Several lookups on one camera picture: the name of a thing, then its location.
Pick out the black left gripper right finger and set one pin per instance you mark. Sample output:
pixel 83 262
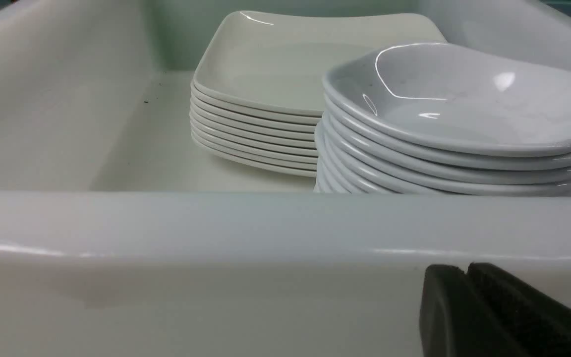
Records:
pixel 539 324

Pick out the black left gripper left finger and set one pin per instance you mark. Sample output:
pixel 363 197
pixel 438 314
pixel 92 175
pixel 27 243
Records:
pixel 454 321

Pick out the stack of grey bowls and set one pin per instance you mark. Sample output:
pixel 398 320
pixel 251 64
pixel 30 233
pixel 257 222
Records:
pixel 439 118

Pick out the stack of white square plates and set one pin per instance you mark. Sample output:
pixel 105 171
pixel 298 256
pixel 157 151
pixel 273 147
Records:
pixel 257 92

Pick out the large white plastic tub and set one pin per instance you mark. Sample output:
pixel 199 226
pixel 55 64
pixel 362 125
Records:
pixel 120 237

